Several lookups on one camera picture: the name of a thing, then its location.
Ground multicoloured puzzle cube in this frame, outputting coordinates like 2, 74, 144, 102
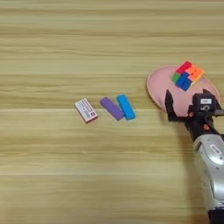
171, 60, 205, 92

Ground purple rectangular block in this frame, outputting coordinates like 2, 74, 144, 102
100, 96, 126, 122

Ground white eraser red print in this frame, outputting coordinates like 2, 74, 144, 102
73, 98, 99, 124

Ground blue rectangular block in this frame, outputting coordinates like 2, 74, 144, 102
116, 94, 137, 121

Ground pink round plate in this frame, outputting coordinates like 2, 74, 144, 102
146, 65, 221, 117

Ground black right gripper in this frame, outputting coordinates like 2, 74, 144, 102
164, 88, 224, 143

